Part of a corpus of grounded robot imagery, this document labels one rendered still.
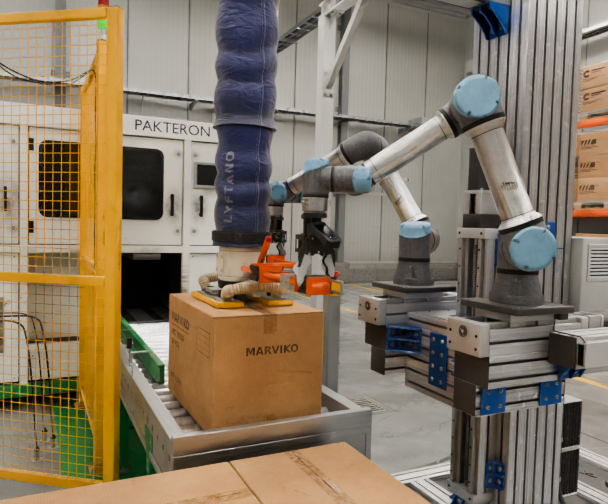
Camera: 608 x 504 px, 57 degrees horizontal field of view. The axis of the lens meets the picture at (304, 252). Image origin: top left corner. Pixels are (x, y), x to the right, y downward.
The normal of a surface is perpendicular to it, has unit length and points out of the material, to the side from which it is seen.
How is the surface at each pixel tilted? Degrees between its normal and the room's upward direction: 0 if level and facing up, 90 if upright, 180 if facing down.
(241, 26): 81
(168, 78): 90
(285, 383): 90
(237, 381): 90
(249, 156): 76
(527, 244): 97
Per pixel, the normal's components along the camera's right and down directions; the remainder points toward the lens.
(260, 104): 0.61, 0.22
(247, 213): 0.22, -0.22
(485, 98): -0.21, -0.08
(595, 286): 0.44, 0.06
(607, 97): -0.90, 0.01
